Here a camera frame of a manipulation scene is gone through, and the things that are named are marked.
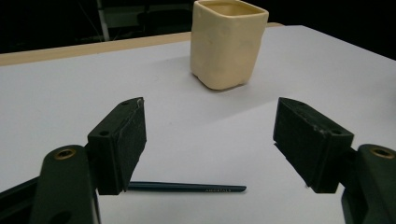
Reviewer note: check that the small wooden cup box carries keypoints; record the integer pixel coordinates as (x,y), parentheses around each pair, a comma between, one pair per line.
(225,49)

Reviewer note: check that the light wooden table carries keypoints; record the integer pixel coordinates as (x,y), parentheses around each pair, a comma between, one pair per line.
(93,48)

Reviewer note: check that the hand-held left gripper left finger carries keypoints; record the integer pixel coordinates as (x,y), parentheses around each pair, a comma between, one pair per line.
(120,149)

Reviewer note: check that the dark blue pen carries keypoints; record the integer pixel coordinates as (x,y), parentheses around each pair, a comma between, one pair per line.
(186,187)

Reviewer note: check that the white paper sheet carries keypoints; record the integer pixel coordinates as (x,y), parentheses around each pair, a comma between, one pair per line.
(199,124)

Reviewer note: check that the white metal table leg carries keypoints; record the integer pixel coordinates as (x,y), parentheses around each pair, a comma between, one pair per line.
(102,21)

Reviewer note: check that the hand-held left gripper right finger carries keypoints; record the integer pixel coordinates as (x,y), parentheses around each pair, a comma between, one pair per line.
(311,146)

